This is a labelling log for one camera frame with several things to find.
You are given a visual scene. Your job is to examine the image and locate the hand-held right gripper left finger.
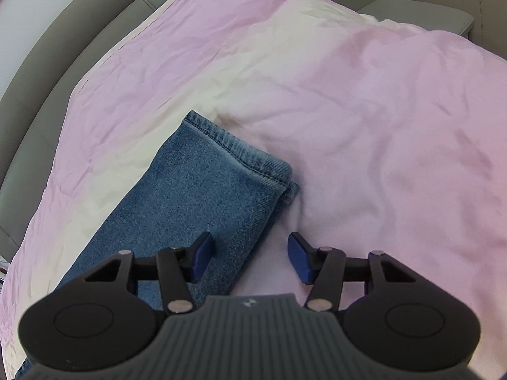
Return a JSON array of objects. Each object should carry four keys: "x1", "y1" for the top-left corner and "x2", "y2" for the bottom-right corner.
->
[{"x1": 59, "y1": 231, "x2": 215, "y2": 316}]

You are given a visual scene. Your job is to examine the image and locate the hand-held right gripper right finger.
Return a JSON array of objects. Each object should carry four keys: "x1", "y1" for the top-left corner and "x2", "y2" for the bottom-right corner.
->
[{"x1": 287, "y1": 231, "x2": 433, "y2": 313}]

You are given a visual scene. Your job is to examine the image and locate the blue denim pants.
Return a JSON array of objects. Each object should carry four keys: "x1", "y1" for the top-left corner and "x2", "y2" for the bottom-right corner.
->
[{"x1": 14, "y1": 110, "x2": 301, "y2": 380}]

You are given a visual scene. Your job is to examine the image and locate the pink and cream duvet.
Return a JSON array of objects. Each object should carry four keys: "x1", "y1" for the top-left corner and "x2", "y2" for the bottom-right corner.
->
[{"x1": 0, "y1": 0, "x2": 507, "y2": 380}]

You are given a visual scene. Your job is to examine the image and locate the grey upholstered headboard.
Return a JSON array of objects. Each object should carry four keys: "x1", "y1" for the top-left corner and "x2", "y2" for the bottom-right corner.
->
[{"x1": 0, "y1": 0, "x2": 401, "y2": 264}]

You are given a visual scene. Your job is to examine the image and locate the grey upholstered stool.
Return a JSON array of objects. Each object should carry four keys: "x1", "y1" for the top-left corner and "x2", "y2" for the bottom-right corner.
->
[{"x1": 357, "y1": 0, "x2": 475, "y2": 41}]

